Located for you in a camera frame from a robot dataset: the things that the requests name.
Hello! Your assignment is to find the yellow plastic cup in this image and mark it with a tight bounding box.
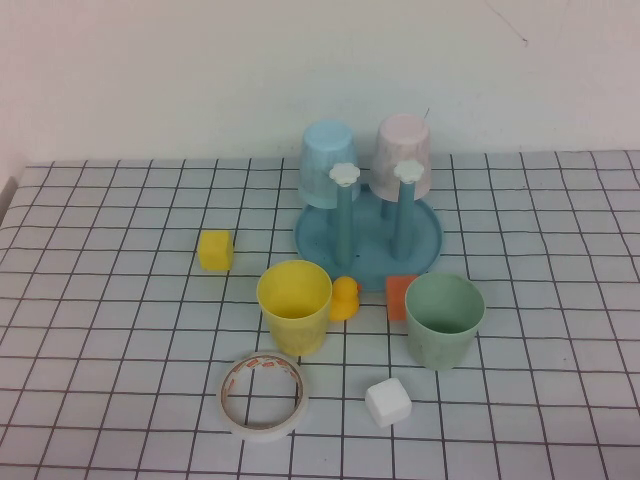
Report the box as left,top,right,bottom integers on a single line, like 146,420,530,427
256,259,333,357

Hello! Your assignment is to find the blue cup stand with posts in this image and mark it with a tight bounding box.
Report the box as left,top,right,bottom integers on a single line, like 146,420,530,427
293,159,445,292

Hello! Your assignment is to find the light blue plastic cup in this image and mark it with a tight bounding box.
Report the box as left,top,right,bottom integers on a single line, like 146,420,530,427
298,119,360,210

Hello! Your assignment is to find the light pink plastic cup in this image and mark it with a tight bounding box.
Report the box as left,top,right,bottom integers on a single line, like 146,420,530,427
368,113,434,200

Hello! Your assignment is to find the light green plastic cup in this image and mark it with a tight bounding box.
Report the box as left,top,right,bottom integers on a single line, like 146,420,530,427
404,272,487,372

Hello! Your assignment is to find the yellow rubber duck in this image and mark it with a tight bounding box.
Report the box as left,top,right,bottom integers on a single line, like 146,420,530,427
327,276,363,322

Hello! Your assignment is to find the orange foam cube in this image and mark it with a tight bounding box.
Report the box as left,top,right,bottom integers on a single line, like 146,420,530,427
385,273,420,322

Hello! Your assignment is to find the yellow foam cube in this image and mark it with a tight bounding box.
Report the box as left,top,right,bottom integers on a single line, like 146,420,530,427
197,229,235,272

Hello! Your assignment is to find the white foam cube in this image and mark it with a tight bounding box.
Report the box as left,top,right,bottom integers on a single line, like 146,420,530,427
364,377,414,429

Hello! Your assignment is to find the white tape roll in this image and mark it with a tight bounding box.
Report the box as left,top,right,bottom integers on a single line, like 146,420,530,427
216,350,310,444

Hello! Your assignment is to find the white black-grid table cover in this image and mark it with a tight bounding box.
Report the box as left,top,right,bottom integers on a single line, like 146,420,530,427
0,149,640,480

